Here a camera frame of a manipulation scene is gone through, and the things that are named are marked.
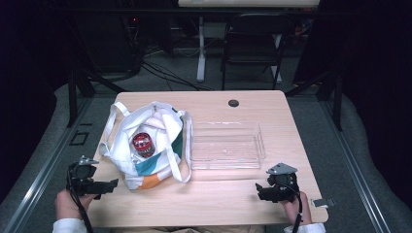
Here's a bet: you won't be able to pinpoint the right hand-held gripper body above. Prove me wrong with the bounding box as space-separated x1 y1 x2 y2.
260 162 301 204

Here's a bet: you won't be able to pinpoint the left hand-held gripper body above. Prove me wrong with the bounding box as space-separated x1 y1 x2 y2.
66 154 112 197

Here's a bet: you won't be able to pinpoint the white tote bag colour patches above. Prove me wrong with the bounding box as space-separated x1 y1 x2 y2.
98 101 194 191

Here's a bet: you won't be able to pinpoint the red lidded jar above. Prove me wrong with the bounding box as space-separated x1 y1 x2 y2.
131 131 156 159

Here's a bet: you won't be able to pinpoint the clear plastic tray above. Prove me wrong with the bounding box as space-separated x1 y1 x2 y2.
189 120 267 171

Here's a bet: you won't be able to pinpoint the person's right hand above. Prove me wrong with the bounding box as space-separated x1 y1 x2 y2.
279 191 313 226

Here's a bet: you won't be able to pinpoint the person's left hand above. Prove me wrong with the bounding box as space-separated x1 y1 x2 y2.
54 188 98 221

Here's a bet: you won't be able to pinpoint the grey tape strip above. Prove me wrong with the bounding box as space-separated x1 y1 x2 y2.
311 197 336 209

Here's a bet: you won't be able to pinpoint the black metal stand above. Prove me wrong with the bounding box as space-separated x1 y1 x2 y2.
65 67 128 128
285 68 345 132

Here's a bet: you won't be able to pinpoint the black folding chair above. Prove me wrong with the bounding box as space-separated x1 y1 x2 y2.
221 13 293 91

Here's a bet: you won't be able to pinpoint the white-legged background table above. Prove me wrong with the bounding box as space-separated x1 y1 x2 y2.
177 0 322 83

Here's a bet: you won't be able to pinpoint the left hand-held gripper cable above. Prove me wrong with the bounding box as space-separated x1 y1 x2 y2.
65 168 95 233

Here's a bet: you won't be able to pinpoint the hand-held gripper cable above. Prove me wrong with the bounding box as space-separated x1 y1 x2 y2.
65 168 95 233
279 182 304 233

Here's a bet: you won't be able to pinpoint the right hand-held gripper cable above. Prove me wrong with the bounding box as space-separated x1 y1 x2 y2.
279 182 304 233

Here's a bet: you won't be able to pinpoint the metal floor rail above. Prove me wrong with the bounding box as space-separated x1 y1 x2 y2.
319 96 393 233
2 96 95 233

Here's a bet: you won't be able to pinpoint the black floor cables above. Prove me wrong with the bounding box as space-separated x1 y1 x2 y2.
127 45 215 92

